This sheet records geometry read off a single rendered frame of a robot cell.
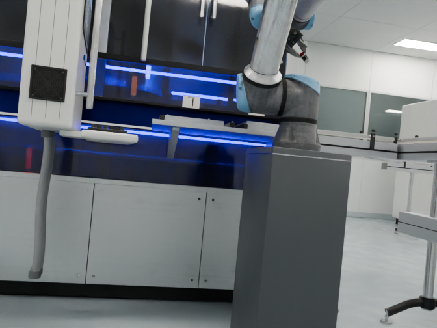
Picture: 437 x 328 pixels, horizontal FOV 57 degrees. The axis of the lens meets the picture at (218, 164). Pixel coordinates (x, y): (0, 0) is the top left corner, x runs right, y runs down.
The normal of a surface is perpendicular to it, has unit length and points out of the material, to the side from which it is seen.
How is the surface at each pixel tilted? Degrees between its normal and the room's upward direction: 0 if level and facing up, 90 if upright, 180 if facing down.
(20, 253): 90
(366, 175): 90
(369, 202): 90
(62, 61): 90
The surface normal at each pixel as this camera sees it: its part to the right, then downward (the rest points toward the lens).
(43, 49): 0.27, 0.03
